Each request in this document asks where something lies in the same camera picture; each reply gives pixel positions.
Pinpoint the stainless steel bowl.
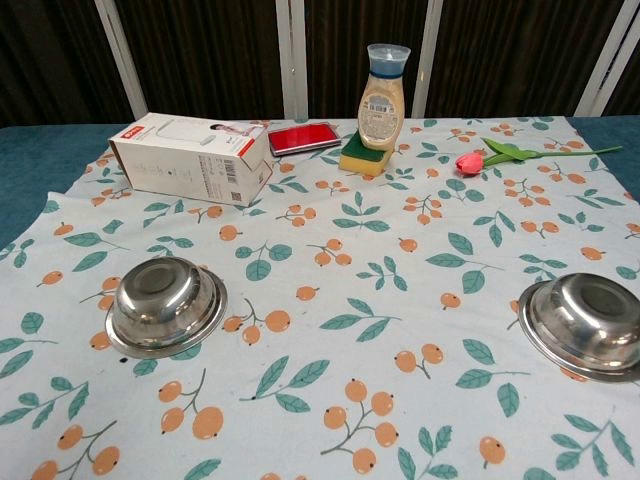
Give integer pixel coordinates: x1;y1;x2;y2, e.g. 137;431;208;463
517;272;640;384
104;256;229;360

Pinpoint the fruit and leaf print tablecloth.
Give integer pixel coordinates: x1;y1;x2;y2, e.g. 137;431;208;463
0;115;640;480

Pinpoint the yellow green scrub sponge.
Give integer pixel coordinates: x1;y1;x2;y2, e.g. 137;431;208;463
338;130;395;177

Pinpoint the red ink pad case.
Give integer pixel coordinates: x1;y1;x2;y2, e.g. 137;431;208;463
267;121;342;159

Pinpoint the beige sauce squeeze bottle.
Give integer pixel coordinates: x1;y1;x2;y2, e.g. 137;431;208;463
356;43;412;151

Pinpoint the white cardboard product box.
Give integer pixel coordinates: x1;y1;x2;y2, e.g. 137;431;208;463
108;112;275;207

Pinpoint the pink artificial tulip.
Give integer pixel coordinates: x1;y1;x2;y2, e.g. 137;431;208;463
454;137;624;178

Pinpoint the teal table cover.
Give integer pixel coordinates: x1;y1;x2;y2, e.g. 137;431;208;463
0;115;640;251

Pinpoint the white frame post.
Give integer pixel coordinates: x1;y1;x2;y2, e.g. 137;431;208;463
276;0;309;121
408;0;445;120
573;0;637;119
94;0;149;120

